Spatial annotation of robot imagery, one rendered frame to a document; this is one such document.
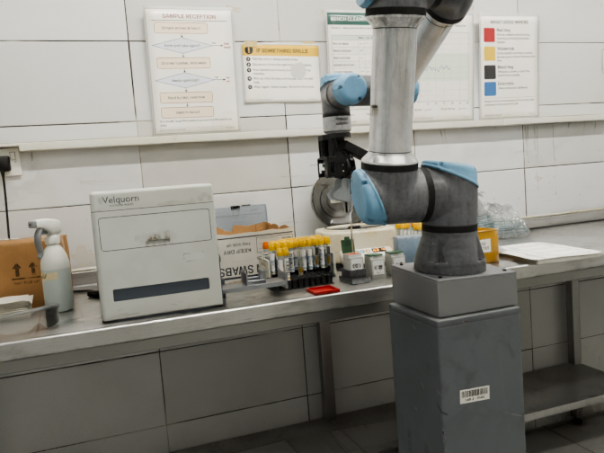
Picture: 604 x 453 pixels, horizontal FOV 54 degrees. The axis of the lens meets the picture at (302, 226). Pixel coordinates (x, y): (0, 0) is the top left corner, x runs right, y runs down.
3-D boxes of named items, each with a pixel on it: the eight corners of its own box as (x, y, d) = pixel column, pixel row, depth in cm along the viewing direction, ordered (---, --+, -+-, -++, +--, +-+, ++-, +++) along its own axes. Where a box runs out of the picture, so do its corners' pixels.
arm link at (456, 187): (490, 224, 121) (490, 158, 119) (429, 228, 118) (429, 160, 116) (461, 218, 133) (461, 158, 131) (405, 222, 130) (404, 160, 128)
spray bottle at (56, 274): (38, 317, 146) (27, 220, 144) (41, 310, 154) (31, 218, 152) (74, 312, 149) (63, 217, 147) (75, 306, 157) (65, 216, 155)
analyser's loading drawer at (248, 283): (208, 299, 142) (206, 278, 142) (203, 295, 148) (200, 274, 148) (288, 288, 149) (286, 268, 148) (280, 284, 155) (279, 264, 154)
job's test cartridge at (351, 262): (350, 278, 159) (349, 255, 158) (343, 276, 163) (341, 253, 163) (364, 276, 160) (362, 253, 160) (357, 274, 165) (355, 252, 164)
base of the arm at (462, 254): (499, 273, 120) (499, 225, 119) (428, 278, 118) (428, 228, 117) (467, 261, 135) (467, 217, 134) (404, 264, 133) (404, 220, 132)
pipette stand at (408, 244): (401, 271, 170) (399, 237, 170) (393, 269, 177) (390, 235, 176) (433, 268, 172) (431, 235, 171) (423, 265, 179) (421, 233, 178)
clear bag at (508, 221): (484, 241, 223) (483, 204, 222) (470, 236, 240) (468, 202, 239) (537, 236, 224) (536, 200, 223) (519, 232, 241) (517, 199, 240)
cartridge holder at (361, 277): (352, 285, 157) (351, 271, 156) (339, 279, 165) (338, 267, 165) (370, 282, 159) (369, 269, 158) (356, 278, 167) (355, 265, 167)
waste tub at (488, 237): (464, 268, 169) (462, 234, 168) (435, 262, 181) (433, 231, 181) (500, 262, 175) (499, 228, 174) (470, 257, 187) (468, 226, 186)
